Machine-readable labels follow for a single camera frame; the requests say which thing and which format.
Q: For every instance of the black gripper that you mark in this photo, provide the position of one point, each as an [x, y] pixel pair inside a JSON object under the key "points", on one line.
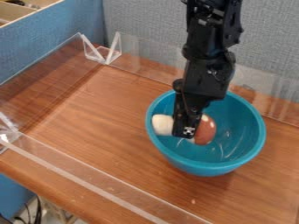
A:
{"points": [[203, 84]]}

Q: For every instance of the brown white toy mushroom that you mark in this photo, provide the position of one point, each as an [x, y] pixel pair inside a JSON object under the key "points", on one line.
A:
{"points": [[204, 134]]}

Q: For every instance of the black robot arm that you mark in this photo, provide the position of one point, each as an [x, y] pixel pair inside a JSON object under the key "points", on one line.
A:
{"points": [[214, 31]]}

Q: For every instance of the blue plastic bowl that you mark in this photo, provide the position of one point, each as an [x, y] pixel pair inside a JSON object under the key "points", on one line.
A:
{"points": [[239, 140]]}

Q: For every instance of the clear acrylic back barrier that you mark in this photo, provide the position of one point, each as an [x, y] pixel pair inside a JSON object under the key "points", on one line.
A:
{"points": [[272, 94]]}

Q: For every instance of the clear acrylic barrier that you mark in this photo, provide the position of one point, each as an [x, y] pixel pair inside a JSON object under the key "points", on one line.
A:
{"points": [[32, 94], [272, 94], [138, 201]]}

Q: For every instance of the clear acrylic left barrier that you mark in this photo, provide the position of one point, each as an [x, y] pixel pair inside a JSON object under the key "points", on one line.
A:
{"points": [[32, 94]]}

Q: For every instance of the clear acrylic front barrier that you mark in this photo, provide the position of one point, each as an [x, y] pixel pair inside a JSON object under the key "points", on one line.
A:
{"points": [[138, 201]]}

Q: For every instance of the blue partition with wooden shelf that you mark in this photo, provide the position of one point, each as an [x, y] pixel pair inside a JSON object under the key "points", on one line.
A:
{"points": [[31, 37]]}

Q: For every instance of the clear acrylic corner bracket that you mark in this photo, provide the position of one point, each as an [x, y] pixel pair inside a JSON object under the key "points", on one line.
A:
{"points": [[104, 55]]}

